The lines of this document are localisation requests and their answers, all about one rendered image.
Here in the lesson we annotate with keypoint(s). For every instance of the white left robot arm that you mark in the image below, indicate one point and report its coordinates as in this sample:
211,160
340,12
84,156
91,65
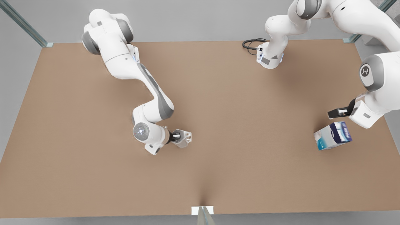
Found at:
375,78

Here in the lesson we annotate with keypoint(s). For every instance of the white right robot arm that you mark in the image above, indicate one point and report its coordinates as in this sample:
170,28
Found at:
118,59

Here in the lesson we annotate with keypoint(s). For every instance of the blue and white carton box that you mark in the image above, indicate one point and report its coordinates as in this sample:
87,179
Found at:
332,136

